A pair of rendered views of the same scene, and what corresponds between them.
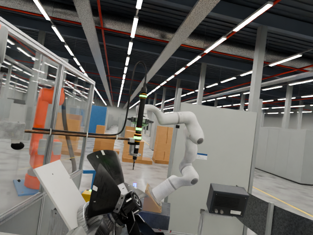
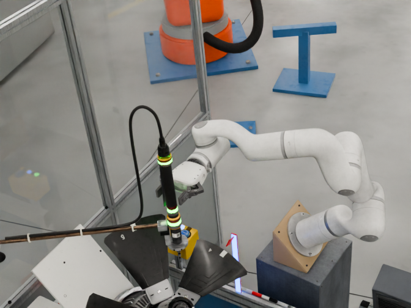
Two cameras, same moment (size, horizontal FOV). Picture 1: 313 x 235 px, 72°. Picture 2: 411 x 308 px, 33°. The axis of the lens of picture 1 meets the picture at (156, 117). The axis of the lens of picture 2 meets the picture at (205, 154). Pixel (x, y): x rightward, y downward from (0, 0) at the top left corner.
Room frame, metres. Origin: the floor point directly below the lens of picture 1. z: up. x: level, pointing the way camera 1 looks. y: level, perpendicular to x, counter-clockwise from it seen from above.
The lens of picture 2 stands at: (-0.01, -0.94, 3.03)
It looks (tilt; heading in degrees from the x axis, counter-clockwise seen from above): 37 degrees down; 35
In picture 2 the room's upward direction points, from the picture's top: 6 degrees counter-clockwise
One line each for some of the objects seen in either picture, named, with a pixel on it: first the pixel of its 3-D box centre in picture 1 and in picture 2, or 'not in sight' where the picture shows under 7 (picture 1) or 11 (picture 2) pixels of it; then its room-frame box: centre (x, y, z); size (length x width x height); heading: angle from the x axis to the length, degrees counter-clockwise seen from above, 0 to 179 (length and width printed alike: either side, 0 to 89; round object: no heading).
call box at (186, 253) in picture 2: (93, 199); (177, 239); (1.64, 0.39, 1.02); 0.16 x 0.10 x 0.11; 90
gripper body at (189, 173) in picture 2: (140, 120); (188, 176); (1.38, 0.10, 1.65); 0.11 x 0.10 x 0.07; 0
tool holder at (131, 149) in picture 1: (134, 147); (172, 233); (1.27, 0.10, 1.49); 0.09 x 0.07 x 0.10; 125
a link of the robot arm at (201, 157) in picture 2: not in sight; (199, 165); (1.44, 0.09, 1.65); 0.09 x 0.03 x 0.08; 90
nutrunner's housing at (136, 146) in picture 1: (139, 120); (170, 197); (1.27, 0.09, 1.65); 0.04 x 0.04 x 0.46
